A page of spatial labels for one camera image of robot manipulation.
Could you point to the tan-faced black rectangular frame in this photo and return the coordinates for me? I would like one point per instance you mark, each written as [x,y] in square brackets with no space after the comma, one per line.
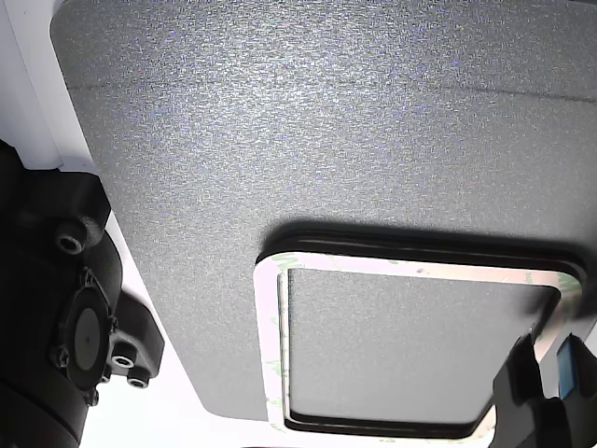
[420,247]
[270,326]

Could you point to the black six-joint robot arm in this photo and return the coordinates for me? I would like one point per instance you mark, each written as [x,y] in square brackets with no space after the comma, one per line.
[32,280]

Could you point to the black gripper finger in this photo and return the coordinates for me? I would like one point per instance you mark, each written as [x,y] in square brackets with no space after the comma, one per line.
[583,410]
[522,406]

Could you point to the gray textured mat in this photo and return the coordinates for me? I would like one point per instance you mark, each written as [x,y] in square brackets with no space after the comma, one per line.
[280,140]

